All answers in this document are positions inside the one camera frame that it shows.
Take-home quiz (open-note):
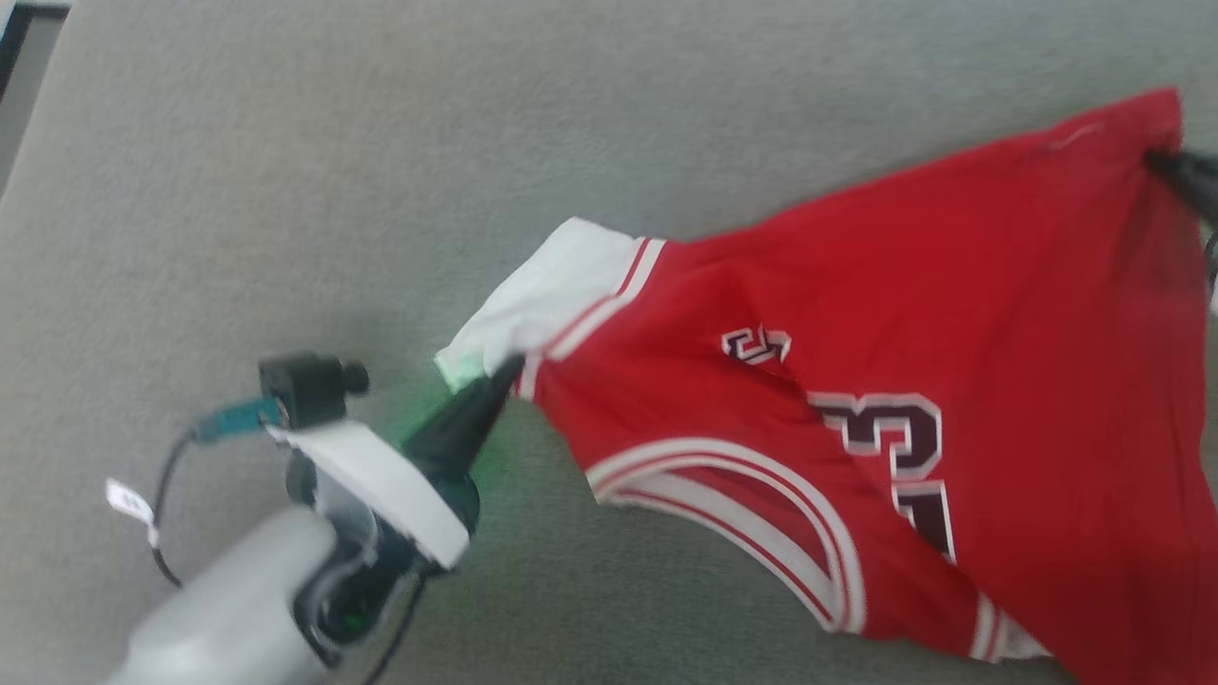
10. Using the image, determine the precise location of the teal left camera plug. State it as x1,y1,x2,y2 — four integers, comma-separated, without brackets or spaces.
192,397,287,444

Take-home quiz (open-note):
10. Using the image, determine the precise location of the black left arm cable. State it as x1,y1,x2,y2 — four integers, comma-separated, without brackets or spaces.
150,426,431,685

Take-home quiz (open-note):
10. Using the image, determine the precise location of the black frame edge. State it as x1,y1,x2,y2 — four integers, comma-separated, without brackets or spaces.
0,2,69,100

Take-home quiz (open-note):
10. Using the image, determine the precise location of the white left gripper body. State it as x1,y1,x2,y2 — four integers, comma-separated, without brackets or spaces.
270,421,481,572

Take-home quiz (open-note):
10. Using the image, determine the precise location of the red basketball jersey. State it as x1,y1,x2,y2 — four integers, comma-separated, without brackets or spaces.
435,86,1218,685

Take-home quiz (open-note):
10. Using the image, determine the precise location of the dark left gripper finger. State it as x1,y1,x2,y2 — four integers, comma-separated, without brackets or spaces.
400,353,527,478

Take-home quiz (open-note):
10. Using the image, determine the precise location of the white cable label tag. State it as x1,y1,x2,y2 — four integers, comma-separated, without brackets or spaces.
104,478,159,549

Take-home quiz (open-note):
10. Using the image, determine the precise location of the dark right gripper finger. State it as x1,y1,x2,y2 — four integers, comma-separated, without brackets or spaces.
1145,147,1218,229

